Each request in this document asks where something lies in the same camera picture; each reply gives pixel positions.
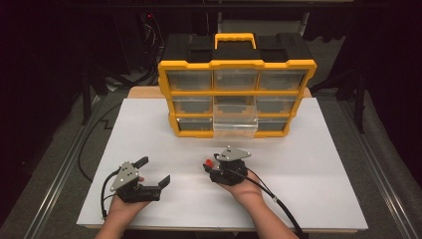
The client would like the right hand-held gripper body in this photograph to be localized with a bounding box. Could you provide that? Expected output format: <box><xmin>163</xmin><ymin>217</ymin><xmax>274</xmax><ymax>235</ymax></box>
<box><xmin>208</xmin><ymin>144</ymin><xmax>253</xmax><ymax>186</ymax></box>

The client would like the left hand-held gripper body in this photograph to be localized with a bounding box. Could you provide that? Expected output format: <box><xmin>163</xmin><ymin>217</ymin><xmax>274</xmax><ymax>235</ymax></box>
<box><xmin>109</xmin><ymin>160</ymin><xmax>163</xmax><ymax>204</ymax></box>

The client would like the clear plastic organizer drawer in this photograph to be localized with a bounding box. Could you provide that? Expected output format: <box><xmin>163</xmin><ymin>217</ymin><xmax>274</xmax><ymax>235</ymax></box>
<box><xmin>212</xmin><ymin>104</ymin><xmax>260</xmax><ymax>140</ymax></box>

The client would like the yellow black drawer organizer cabinet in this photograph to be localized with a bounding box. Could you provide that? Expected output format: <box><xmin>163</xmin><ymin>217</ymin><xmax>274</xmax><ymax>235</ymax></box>
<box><xmin>157</xmin><ymin>32</ymin><xmax>317</xmax><ymax>139</ymax></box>

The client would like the person's right hand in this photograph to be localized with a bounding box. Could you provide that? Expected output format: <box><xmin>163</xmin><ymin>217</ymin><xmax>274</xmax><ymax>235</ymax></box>
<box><xmin>215</xmin><ymin>169</ymin><xmax>267</xmax><ymax>207</ymax></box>

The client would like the person's left hand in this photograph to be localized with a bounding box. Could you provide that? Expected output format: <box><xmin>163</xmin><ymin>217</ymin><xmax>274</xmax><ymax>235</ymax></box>
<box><xmin>107</xmin><ymin>195</ymin><xmax>152</xmax><ymax>220</ymax></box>

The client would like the grid of clear drawers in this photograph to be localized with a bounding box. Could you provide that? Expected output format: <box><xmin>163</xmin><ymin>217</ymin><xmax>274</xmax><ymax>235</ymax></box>
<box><xmin>166</xmin><ymin>69</ymin><xmax>308</xmax><ymax>132</ymax></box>

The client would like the black metal stand leg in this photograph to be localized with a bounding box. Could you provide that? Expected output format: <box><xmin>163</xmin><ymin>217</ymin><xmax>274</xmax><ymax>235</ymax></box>
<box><xmin>353</xmin><ymin>74</ymin><xmax>366</xmax><ymax>134</ymax></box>

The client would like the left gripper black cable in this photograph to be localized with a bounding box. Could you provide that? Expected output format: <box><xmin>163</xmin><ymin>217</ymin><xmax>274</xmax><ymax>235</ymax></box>
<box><xmin>101</xmin><ymin>169</ymin><xmax>121</xmax><ymax>221</ymax></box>

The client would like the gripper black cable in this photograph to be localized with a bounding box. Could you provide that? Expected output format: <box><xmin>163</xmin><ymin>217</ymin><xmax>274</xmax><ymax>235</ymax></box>
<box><xmin>101</xmin><ymin>169</ymin><xmax>121</xmax><ymax>221</ymax></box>
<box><xmin>222</xmin><ymin>165</ymin><xmax>310</xmax><ymax>239</ymax></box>

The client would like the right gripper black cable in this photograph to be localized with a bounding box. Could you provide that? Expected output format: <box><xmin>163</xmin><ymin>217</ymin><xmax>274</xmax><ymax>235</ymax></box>
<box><xmin>222</xmin><ymin>165</ymin><xmax>310</xmax><ymax>239</ymax></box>

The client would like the black floor cable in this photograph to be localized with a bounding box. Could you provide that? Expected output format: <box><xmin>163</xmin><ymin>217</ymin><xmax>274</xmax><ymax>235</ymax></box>
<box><xmin>77</xmin><ymin>102</ymin><xmax>124</xmax><ymax>183</ymax></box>

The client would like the aluminium floor rail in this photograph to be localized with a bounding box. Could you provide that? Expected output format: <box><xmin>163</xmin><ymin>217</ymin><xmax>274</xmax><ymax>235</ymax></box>
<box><xmin>23</xmin><ymin>96</ymin><xmax>103</xmax><ymax>239</ymax></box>
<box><xmin>337</xmin><ymin>99</ymin><xmax>420</xmax><ymax>239</ymax></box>

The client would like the bundle of dark cables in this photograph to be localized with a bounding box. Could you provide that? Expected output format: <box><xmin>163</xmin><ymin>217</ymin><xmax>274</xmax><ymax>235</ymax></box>
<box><xmin>140</xmin><ymin>12</ymin><xmax>165</xmax><ymax>86</ymax></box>

